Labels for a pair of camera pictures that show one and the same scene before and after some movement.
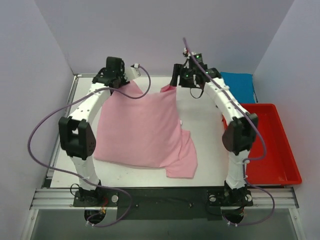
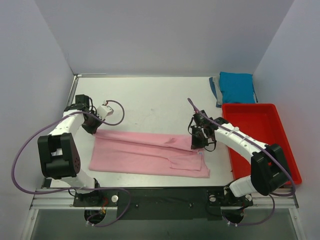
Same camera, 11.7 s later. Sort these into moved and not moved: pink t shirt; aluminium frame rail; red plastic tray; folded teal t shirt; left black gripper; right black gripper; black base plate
Moved: pink t shirt; right black gripper; left black gripper
Not moved: black base plate; aluminium frame rail; folded teal t shirt; red plastic tray
